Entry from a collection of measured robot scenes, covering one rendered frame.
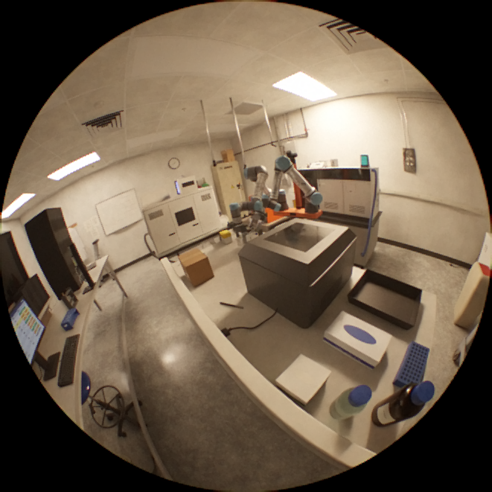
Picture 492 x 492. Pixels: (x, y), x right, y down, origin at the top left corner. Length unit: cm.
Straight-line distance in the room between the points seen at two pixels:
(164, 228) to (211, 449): 212
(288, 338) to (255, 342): 13
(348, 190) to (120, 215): 493
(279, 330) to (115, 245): 472
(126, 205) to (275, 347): 466
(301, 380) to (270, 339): 26
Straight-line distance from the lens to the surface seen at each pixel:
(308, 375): 56
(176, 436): 174
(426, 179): 337
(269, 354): 69
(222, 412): 161
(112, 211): 492
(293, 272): 60
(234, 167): 544
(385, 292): 98
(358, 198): 234
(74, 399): 117
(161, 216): 189
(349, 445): 54
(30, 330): 154
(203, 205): 202
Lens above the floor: 151
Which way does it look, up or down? 24 degrees down
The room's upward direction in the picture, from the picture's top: 12 degrees counter-clockwise
